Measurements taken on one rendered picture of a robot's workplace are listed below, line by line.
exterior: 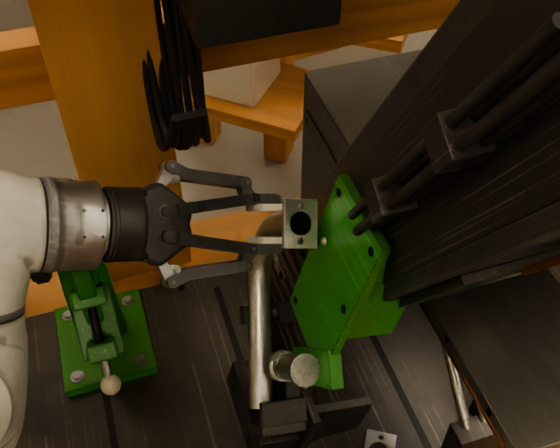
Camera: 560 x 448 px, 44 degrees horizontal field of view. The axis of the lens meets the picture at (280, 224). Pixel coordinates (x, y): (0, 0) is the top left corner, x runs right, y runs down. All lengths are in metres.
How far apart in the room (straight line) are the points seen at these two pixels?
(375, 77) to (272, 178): 1.68
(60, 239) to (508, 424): 0.47
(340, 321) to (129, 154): 0.40
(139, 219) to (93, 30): 0.29
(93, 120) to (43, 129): 2.02
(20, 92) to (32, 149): 1.86
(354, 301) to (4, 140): 2.37
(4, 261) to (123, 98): 0.36
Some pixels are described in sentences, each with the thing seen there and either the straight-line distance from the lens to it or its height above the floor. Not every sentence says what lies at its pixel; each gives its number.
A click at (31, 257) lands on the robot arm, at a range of 0.66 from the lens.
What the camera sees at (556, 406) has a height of 1.13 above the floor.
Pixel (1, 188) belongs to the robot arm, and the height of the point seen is 1.36.
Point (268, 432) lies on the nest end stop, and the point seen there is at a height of 0.97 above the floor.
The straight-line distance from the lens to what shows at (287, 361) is 0.82.
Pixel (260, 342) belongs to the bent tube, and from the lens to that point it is 0.89.
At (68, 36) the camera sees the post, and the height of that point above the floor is 1.33.
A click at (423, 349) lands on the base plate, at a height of 0.90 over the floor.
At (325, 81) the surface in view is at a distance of 0.93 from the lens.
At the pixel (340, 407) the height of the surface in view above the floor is 0.97.
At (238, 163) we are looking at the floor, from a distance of 2.67.
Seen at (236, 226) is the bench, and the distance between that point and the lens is 1.23.
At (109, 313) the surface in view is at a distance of 0.98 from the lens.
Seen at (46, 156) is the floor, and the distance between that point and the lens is 2.84.
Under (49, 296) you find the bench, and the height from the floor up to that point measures 0.88.
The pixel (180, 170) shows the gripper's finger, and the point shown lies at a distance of 0.72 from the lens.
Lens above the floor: 1.78
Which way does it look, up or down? 47 degrees down
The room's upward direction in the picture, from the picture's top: straight up
